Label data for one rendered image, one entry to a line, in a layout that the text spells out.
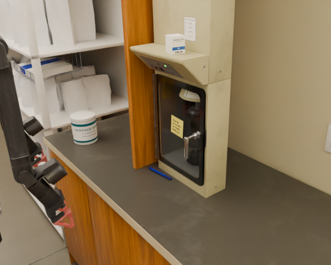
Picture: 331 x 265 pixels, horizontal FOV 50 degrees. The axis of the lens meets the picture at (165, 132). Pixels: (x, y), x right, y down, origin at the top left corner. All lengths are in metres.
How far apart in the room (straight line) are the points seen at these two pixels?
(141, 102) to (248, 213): 0.63
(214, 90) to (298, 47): 0.42
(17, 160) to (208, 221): 0.68
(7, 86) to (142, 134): 0.72
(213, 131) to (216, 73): 0.22
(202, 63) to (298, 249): 0.68
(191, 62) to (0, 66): 0.56
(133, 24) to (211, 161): 0.61
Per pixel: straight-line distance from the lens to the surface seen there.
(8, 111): 1.10
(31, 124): 1.59
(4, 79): 1.07
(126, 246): 1.60
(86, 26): 2.49
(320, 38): 1.48
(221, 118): 1.34
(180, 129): 1.42
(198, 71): 1.21
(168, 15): 1.37
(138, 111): 1.55
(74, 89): 2.41
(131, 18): 1.46
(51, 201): 1.24
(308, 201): 1.52
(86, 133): 1.91
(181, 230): 1.30
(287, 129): 1.63
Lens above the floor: 1.77
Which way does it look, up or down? 24 degrees down
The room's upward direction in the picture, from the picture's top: 2 degrees counter-clockwise
